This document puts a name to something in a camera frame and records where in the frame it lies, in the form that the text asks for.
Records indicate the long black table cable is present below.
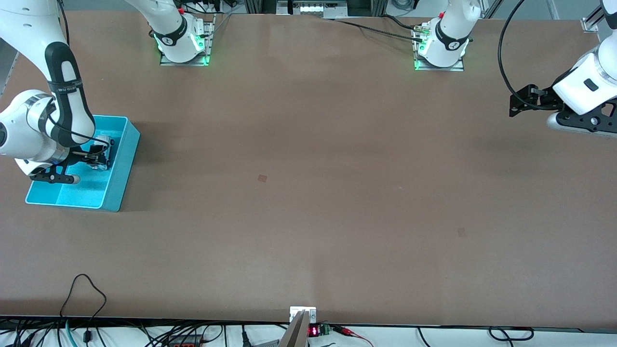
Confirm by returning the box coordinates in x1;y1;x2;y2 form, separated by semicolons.
333;18;426;44

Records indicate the red clip lead wire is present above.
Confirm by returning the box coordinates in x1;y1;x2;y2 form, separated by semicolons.
332;326;375;347

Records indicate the black coiled cable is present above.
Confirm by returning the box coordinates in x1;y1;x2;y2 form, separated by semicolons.
488;326;535;342

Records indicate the blue plastic bin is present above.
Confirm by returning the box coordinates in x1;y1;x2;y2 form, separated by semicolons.
25;115;141;213

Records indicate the lit background equipment rack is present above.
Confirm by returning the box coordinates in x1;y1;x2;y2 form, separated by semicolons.
276;0;349;16

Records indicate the thin black looped cable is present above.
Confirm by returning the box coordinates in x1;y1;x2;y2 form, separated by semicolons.
60;274;107;344

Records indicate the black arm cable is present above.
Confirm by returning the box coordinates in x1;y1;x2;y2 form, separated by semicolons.
46;113;110;147
498;0;562;111

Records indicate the short black table cable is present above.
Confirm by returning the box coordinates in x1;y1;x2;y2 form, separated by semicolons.
381;14;420;30

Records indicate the grey camera mount bar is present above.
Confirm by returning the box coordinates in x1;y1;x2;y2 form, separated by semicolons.
279;310;309;347

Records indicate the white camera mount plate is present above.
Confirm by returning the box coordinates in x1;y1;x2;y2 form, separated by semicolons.
290;307;317;324

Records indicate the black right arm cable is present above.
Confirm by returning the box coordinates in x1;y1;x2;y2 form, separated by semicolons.
46;113;110;147

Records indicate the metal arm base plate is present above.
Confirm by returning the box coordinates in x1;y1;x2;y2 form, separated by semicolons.
413;23;465;72
159;13;213;67

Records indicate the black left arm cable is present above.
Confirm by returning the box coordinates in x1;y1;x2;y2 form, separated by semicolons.
498;0;562;111

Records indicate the aluminium corner bracket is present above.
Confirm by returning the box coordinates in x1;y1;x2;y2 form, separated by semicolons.
581;6;605;33

